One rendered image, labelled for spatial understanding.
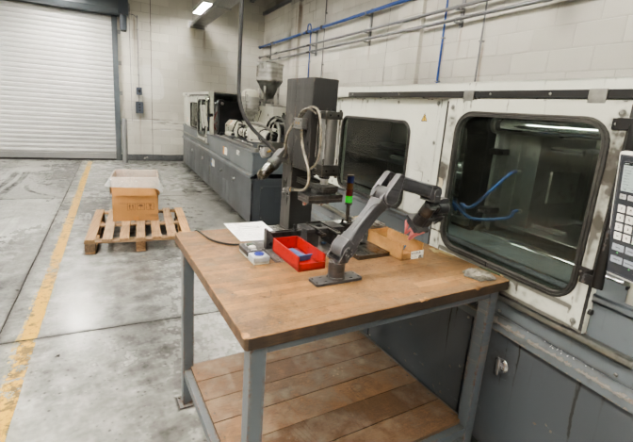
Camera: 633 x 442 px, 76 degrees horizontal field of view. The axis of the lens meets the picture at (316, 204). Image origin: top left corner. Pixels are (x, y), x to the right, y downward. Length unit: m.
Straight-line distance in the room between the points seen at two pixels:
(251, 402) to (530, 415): 1.16
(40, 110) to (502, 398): 10.23
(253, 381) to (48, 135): 9.93
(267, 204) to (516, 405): 3.72
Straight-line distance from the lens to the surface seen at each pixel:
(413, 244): 1.92
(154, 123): 10.86
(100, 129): 10.79
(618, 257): 1.54
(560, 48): 4.43
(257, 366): 1.25
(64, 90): 10.80
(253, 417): 1.35
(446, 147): 2.06
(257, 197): 4.99
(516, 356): 1.96
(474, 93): 1.98
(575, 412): 1.88
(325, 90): 1.87
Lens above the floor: 1.51
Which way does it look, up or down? 13 degrees down
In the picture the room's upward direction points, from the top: 4 degrees clockwise
